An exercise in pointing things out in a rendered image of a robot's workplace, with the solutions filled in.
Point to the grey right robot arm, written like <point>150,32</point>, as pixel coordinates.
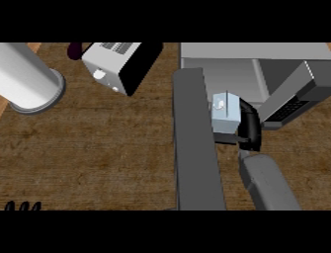
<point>270,184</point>

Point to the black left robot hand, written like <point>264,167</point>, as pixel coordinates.
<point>23,207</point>

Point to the grey microwave door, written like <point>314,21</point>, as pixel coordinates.
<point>195,141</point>

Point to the pale blue milk carton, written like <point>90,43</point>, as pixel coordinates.
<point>226,113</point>

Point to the grey microwave body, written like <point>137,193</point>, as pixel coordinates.
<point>276,82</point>

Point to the dark purple round object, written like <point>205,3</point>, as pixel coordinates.
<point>75,51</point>

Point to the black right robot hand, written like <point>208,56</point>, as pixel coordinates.
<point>251,126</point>

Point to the white cylinder with grey rim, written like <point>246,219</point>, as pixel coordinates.
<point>20,77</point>

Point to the white and black toaster oven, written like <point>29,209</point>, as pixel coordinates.
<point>119,64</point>

